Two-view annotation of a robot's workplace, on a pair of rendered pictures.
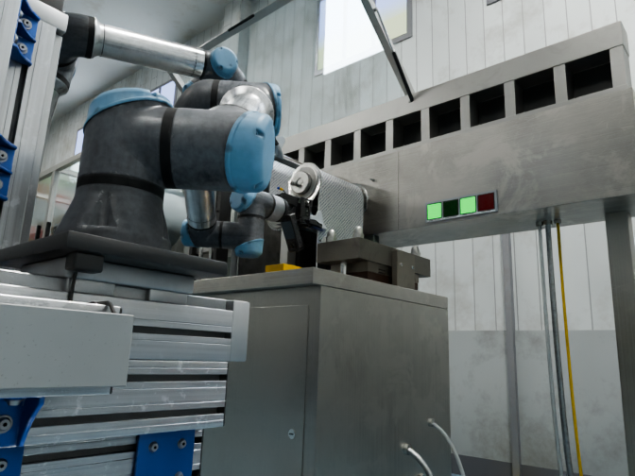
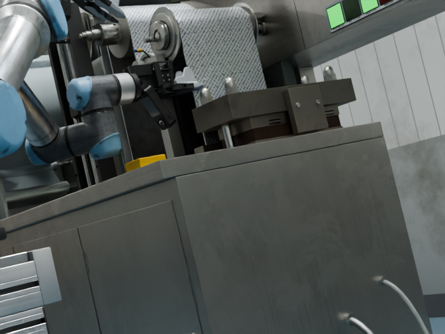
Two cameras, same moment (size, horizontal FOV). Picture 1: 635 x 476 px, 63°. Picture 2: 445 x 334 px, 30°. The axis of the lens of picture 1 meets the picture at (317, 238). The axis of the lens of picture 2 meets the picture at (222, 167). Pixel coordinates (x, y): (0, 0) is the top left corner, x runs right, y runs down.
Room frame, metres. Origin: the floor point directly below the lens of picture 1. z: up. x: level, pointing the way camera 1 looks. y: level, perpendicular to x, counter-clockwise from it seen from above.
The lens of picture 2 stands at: (-0.46, -0.50, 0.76)
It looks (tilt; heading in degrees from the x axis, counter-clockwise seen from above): 3 degrees up; 13
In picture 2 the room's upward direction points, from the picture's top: 13 degrees counter-clockwise
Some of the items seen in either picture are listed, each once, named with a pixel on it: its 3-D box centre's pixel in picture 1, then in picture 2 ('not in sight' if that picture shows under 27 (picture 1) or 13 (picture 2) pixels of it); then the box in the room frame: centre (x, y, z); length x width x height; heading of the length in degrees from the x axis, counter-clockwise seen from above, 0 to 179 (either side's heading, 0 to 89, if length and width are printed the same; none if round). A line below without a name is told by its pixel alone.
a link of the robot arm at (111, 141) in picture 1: (132, 143); not in sight; (0.69, 0.27, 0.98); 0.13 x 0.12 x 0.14; 93
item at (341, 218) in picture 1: (341, 229); (227, 75); (1.67, -0.08, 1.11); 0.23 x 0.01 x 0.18; 138
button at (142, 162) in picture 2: (283, 270); (146, 164); (1.34, 0.09, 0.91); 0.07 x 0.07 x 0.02; 48
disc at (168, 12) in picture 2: (304, 183); (164, 35); (1.62, 0.05, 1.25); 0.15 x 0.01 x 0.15; 48
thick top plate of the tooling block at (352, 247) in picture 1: (376, 261); (275, 105); (1.62, -0.19, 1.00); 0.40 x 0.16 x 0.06; 138
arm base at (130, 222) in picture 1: (117, 221); not in sight; (0.69, 0.28, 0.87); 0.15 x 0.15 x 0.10
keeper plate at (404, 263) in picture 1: (403, 270); (306, 109); (1.57, -0.27, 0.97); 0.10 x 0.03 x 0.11; 138
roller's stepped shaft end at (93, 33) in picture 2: not in sight; (89, 35); (1.72, 0.29, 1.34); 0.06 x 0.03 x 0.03; 138
